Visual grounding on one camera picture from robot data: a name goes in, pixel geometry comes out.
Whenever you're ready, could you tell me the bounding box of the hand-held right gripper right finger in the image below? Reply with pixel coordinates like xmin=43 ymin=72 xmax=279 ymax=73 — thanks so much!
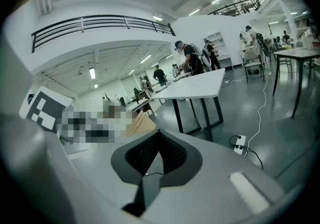
xmin=138 ymin=129 xmax=286 ymax=224

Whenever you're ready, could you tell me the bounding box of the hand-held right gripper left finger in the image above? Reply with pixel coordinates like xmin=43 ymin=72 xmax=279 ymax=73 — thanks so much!
xmin=0 ymin=114 xmax=162 ymax=224

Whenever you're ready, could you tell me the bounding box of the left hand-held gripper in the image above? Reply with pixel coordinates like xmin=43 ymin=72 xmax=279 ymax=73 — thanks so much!
xmin=18 ymin=86 xmax=74 ymax=134

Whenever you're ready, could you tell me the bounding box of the white marble table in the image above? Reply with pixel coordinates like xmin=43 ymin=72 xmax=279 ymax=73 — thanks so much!
xmin=149 ymin=68 xmax=226 ymax=143

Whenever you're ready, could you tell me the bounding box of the white curved backpack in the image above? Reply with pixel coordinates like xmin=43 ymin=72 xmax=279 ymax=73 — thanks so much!
xmin=193 ymin=45 xmax=212 ymax=68

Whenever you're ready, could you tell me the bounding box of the grey padded chair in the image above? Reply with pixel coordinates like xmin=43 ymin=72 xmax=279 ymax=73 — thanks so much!
xmin=242 ymin=49 xmax=265 ymax=84

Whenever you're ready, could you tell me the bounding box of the white open shelf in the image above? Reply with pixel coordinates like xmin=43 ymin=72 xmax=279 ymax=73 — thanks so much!
xmin=206 ymin=31 xmax=235 ymax=70

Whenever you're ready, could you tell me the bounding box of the white table with slender legs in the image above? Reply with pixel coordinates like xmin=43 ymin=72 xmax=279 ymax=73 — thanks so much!
xmin=272 ymin=47 xmax=320 ymax=120

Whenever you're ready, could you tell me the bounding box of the black cable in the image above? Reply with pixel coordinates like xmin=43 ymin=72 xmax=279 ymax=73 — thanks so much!
xmin=229 ymin=134 xmax=265 ymax=170

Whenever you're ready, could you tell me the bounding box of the white cable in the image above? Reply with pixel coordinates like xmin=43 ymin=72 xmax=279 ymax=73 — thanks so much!
xmin=228 ymin=71 xmax=273 ymax=149

